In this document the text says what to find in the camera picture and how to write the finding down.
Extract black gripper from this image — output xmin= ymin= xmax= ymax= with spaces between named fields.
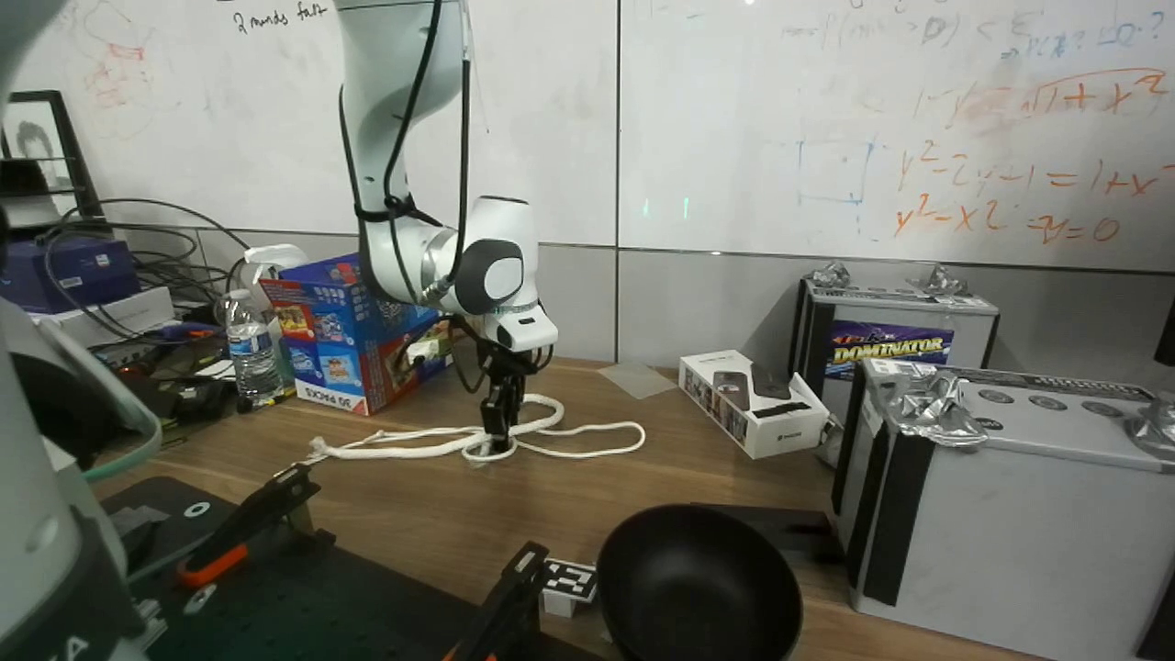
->
xmin=474 ymin=340 xmax=537 ymax=458

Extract white rope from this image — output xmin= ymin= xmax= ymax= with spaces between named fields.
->
xmin=458 ymin=391 xmax=569 ymax=470
xmin=302 ymin=417 xmax=648 ymax=470

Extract blue printed cardboard box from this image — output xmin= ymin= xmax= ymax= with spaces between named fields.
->
xmin=255 ymin=248 xmax=461 ymax=417

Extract small white product box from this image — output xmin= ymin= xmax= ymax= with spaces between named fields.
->
xmin=675 ymin=350 xmax=837 ymax=461

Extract black white fiducial tag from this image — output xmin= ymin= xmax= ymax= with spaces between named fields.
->
xmin=537 ymin=554 xmax=602 ymax=622

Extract clear water bottle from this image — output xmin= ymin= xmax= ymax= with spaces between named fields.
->
xmin=223 ymin=287 xmax=281 ymax=415

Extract crumpled aluminium foil piece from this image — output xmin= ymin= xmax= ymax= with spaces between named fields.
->
xmin=802 ymin=259 xmax=855 ymax=296
xmin=878 ymin=362 xmax=985 ymax=450
xmin=905 ymin=259 xmax=975 ymax=305

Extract small grey labelled battery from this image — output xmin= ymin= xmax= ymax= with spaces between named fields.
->
xmin=784 ymin=268 xmax=1001 ymax=427

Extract blue device case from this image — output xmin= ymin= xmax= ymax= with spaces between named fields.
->
xmin=0 ymin=236 xmax=143 ymax=316

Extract large grey battery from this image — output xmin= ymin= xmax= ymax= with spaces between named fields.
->
xmin=829 ymin=357 xmax=1175 ymax=661

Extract black bracket clamp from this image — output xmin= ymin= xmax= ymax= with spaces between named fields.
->
xmin=440 ymin=538 xmax=554 ymax=661

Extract black clamp orange handle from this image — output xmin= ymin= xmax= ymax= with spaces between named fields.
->
xmin=176 ymin=458 xmax=324 ymax=596

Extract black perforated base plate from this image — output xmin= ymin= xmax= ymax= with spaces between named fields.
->
xmin=101 ymin=475 xmax=591 ymax=661

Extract tangled black cables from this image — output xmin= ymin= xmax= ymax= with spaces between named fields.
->
xmin=31 ymin=194 xmax=253 ymax=344

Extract black picture frame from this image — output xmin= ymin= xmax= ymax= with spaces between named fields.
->
xmin=0 ymin=84 xmax=101 ymax=236

